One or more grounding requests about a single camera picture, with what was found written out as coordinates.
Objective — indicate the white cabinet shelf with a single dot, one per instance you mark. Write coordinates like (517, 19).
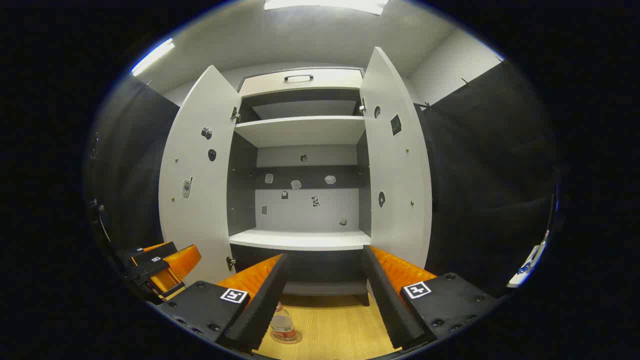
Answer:
(300, 131)
(300, 239)

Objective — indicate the white storage cabinet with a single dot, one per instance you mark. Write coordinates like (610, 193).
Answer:
(300, 210)

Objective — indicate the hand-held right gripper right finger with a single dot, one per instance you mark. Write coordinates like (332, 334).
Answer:
(385, 300)

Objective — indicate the white side desk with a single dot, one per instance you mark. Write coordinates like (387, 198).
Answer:
(525, 276)

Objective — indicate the ceiling light panel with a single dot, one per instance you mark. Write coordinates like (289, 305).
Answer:
(325, 5)
(152, 56)

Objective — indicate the black backdrop cloth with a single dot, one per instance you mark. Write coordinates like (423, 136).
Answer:
(490, 175)
(135, 165)

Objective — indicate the white cabinet door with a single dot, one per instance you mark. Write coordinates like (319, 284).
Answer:
(200, 200)
(400, 175)

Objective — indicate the clear red label water bottle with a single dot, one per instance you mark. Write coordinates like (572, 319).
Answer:
(282, 325)

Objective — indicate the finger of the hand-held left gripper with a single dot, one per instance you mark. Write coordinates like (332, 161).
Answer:
(180, 264)
(162, 251)

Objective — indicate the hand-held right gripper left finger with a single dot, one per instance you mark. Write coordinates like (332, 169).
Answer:
(265, 300)

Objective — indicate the white cabinet drawer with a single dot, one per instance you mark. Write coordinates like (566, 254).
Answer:
(270, 82)

